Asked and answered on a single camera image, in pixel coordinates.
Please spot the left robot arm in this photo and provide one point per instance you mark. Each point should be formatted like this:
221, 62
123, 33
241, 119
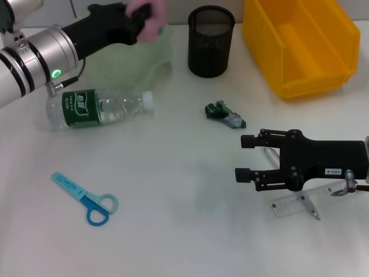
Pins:
52, 49

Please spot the yellow plastic bin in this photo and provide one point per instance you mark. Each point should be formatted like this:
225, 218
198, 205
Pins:
311, 46

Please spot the green glass fruit plate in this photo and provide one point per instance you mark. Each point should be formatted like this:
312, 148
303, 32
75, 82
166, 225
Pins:
129, 66

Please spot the blue scissors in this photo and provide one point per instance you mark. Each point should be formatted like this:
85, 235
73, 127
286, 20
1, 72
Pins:
72, 187

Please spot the clear ballpoint pen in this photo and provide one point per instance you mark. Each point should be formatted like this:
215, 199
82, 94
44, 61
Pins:
312, 209

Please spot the pink peach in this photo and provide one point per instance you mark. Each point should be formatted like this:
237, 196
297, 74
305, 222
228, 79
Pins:
160, 17

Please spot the black mesh pen holder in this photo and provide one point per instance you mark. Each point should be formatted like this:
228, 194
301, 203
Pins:
209, 52

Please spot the green label water bottle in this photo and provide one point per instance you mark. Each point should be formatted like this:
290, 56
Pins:
80, 108

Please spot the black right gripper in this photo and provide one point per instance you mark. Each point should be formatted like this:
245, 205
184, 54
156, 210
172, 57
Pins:
323, 157

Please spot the transparent plastic ruler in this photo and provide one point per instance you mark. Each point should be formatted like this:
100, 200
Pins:
288, 206

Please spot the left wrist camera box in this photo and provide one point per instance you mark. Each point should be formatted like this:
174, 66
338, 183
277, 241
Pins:
26, 8

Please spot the green plastic wrapper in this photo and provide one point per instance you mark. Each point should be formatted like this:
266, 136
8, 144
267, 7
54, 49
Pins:
222, 111

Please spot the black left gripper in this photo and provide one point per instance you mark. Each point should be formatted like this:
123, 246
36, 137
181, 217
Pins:
101, 29

